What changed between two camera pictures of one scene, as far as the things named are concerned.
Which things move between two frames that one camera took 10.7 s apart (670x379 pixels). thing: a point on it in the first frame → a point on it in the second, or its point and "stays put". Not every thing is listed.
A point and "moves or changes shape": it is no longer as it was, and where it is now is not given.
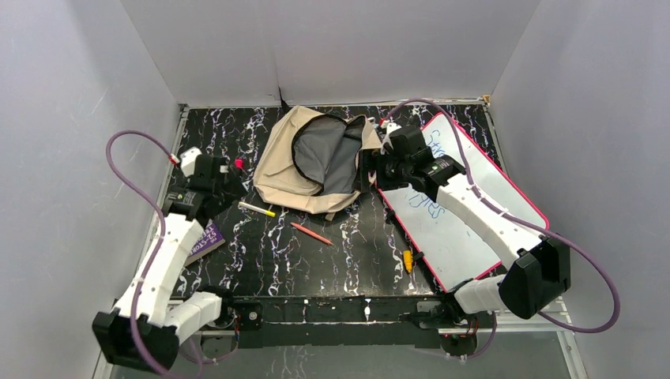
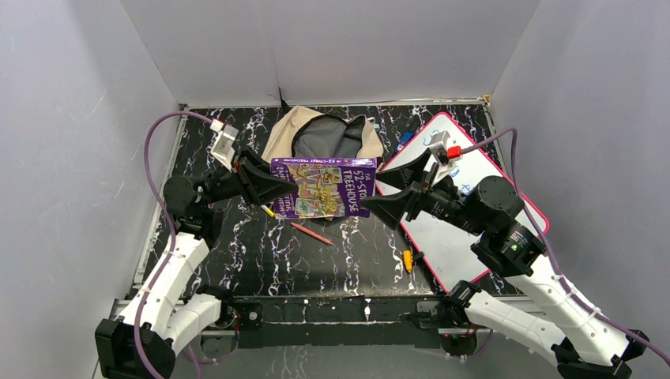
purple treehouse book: (211, 239) moves or changes shape
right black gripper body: (371, 160) → (411, 200)
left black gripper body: (230, 181) → (243, 177)
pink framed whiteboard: (453, 254) stays put
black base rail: (369, 320) stays put
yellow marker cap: (408, 257) stays put
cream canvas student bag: (308, 161) stays put
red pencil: (309, 231) stays put
